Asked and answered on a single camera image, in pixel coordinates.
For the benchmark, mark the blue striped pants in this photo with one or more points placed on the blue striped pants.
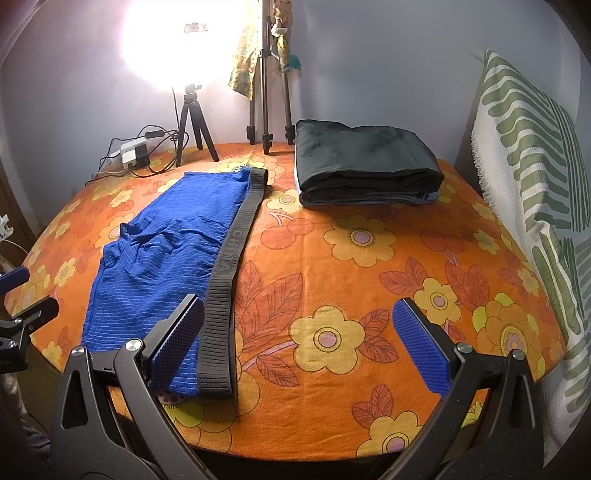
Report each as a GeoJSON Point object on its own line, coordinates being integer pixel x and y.
{"type": "Point", "coordinates": [189, 240]}

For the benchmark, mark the small black tripod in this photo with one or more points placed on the small black tripod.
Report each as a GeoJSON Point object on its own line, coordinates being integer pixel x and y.
{"type": "Point", "coordinates": [191, 111]}

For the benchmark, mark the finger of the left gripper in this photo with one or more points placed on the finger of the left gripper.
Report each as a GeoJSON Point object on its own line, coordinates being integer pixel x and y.
{"type": "Point", "coordinates": [37, 315]}
{"type": "Point", "coordinates": [13, 279]}

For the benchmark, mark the white power strip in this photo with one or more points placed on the white power strip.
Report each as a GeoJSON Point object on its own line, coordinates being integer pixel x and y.
{"type": "Point", "coordinates": [134, 153]}

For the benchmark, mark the green white patterned blanket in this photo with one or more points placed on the green white patterned blanket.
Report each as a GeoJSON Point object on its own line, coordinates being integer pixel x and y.
{"type": "Point", "coordinates": [532, 173]}

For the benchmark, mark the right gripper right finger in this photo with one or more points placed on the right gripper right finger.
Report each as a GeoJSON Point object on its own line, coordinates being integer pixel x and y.
{"type": "Point", "coordinates": [430, 348]}

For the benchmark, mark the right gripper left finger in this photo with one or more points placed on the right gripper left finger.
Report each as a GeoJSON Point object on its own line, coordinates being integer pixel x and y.
{"type": "Point", "coordinates": [173, 338]}

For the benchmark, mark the bright studio lamp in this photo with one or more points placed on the bright studio lamp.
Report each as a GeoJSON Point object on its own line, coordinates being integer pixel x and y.
{"type": "Point", "coordinates": [172, 44]}

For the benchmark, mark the orange floral bedsheet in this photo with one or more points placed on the orange floral bedsheet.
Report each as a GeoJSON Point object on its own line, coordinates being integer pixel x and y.
{"type": "Point", "coordinates": [322, 375]}

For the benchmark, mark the folded dark green cloth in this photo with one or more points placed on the folded dark green cloth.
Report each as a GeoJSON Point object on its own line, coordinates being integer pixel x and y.
{"type": "Point", "coordinates": [338, 165]}

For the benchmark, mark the yellow patterned hanging cloth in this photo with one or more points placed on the yellow patterned hanging cloth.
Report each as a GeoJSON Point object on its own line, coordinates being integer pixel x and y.
{"type": "Point", "coordinates": [244, 62]}

